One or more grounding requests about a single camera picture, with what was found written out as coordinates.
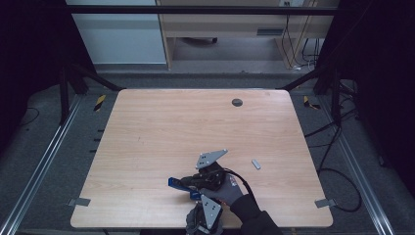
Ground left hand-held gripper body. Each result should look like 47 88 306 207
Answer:
190 194 223 235

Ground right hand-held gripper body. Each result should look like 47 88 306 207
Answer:
192 149 229 192

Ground person's left hand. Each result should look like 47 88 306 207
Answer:
185 209 199 235

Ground person's right hand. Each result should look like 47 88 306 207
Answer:
200 174 244 207

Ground yellow black hazard tape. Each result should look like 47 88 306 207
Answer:
93 94 107 113
302 95 321 111

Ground light wooden desk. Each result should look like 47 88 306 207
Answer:
156 0 338 71

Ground white cabinet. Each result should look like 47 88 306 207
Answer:
65 0 167 65

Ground black curtain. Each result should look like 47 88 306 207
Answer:
0 0 96 155
317 0 415 192

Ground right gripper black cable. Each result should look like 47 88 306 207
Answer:
224 167 257 204

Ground grey table corner bracket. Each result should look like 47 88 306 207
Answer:
67 197 92 208
314 198 338 210

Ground black metal frame stand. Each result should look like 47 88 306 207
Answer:
58 63 126 125
277 62 344 124

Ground black hanging desk cables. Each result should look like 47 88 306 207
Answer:
281 2 321 71

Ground black cable bundle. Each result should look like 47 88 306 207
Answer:
304 79 359 149

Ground looped black floor cable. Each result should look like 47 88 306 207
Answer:
317 125 363 213

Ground black horizontal frame bar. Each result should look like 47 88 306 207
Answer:
65 4 341 16

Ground aluminium floor rail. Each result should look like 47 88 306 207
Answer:
317 96 396 235
0 94 83 235

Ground thin black floor cable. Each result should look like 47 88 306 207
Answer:
21 107 40 127

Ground white wall socket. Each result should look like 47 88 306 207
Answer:
279 0 305 8

